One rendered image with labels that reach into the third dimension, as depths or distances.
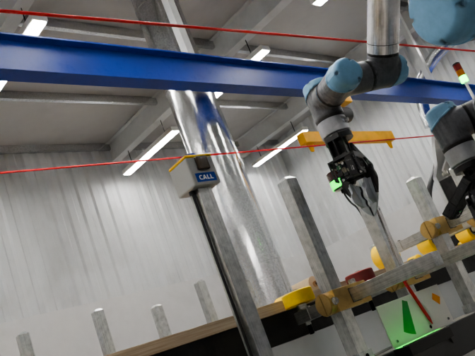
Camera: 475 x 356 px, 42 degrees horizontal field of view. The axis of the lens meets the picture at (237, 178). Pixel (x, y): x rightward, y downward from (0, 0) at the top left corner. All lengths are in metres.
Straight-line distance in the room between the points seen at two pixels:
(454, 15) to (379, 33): 0.45
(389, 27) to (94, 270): 8.48
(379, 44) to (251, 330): 0.72
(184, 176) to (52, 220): 8.46
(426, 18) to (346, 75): 0.37
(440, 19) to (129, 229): 9.38
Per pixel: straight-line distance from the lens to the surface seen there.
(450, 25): 1.10
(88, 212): 10.01
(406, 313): 1.56
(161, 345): 1.37
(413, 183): 1.85
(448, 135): 1.51
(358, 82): 1.46
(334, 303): 1.40
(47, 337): 9.04
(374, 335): 1.80
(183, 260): 10.61
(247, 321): 1.24
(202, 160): 1.30
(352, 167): 1.47
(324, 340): 1.67
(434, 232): 1.80
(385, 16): 1.51
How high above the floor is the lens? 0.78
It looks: 16 degrees up
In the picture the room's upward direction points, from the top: 21 degrees counter-clockwise
